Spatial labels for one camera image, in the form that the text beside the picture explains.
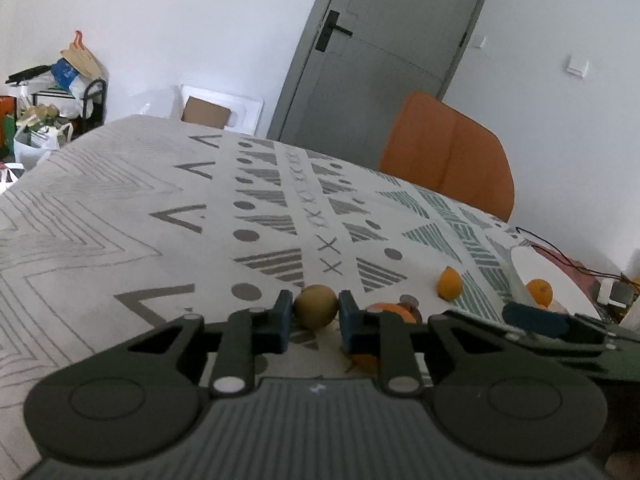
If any black metal rack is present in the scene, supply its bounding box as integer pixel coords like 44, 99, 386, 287
31, 77, 108, 137

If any large round orange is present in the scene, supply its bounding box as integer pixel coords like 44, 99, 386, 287
347, 301, 420, 375

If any oval kumquat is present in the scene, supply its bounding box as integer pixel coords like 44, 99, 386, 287
436, 266, 463, 302

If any patterned white tablecloth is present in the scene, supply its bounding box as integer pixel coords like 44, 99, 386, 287
0, 114, 601, 480

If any greenish round fruit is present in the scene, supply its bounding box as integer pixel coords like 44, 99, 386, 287
293, 284, 339, 331

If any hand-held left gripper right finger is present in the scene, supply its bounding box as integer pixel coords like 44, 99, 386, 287
339, 290, 531, 397

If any orange box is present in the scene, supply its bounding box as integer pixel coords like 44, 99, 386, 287
0, 95, 18, 158

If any white power adapter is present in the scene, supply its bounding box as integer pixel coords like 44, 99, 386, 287
597, 280, 633, 307

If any orange chair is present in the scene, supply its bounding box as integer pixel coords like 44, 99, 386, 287
379, 91, 516, 222

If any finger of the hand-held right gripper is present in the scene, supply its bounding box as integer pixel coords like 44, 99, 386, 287
502, 301, 572, 339

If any white plate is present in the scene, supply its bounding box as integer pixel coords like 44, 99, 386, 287
507, 246, 601, 322

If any grey door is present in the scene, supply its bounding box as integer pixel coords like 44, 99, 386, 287
267, 0, 501, 143

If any paper bag with orange handle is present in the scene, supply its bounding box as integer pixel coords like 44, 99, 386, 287
60, 31, 103, 78

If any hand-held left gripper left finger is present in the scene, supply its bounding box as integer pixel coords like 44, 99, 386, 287
127, 290, 294, 397

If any white foam board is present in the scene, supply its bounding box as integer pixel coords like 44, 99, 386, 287
172, 84, 264, 136

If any white plastic bag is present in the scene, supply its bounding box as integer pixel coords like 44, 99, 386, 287
14, 122, 75, 171

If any blue and white bag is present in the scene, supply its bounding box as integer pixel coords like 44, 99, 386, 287
50, 57, 83, 96

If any long black object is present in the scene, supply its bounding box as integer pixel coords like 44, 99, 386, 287
6, 64, 53, 86

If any small round orange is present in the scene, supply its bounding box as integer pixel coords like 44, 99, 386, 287
525, 278, 554, 308

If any black door handle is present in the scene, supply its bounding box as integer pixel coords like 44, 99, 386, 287
315, 10, 353, 53

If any black cable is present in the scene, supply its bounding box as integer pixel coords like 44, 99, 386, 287
515, 227, 640, 282

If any brown cardboard box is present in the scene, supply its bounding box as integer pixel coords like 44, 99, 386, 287
181, 96, 233, 130

